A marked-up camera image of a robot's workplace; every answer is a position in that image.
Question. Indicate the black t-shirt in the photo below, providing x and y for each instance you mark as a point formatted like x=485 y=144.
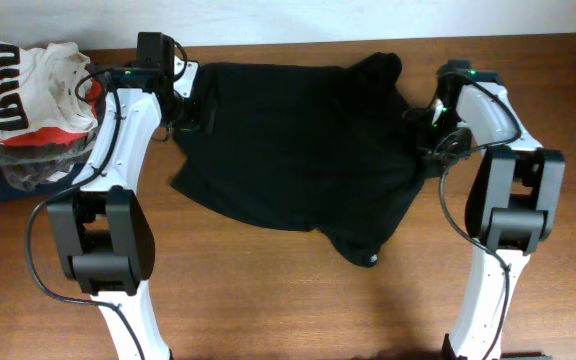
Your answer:
x=302 y=148

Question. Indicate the red folded garment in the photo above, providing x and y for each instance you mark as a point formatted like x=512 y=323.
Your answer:
x=67 y=119

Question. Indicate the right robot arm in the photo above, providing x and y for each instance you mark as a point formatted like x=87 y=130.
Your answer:
x=512 y=203

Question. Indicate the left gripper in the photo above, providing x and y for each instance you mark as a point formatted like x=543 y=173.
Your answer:
x=193 y=119

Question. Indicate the grey folded garment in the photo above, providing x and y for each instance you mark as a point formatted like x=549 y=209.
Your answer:
x=48 y=121

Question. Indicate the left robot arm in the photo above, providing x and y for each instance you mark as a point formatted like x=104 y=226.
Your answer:
x=103 y=239

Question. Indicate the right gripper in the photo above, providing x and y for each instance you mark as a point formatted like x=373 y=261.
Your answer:
x=430 y=149

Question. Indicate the navy blue folded garment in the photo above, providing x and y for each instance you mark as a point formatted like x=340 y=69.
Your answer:
x=3 y=190

